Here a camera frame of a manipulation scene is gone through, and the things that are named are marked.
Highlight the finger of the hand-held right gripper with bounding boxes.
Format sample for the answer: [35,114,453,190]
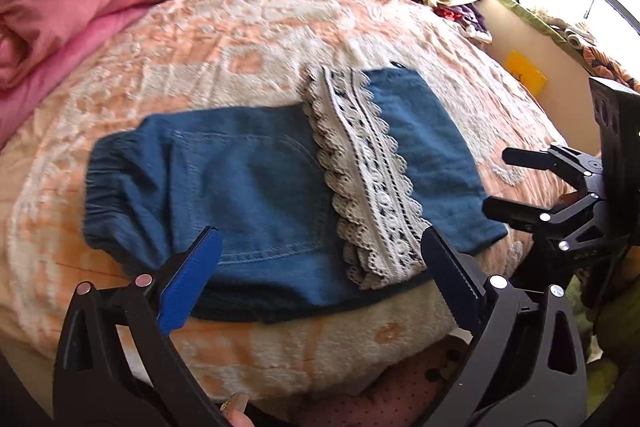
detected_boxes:
[502,144,605,192]
[482,192,608,253]

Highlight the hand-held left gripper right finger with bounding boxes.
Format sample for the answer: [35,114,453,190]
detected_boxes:
[415,226,588,427]

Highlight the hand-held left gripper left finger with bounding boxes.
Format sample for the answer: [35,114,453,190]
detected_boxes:
[52,227,223,427]

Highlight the blue denim pants lace trim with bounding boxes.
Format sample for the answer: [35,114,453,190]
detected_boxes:
[84,62,508,324]

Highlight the yellow paper note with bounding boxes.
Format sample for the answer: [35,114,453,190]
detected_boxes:
[504,50,548,98]

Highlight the pink dotted cloth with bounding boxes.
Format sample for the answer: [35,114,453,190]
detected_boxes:
[295,342,481,427]

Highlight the green windowsill cloth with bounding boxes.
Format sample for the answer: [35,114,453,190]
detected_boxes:
[487,0,640,92]

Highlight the heap of purple red clothes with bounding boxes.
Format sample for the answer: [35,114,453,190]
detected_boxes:
[432,2,493,45]

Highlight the peach patterned bedspread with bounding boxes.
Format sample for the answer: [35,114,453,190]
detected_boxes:
[0,0,576,408]

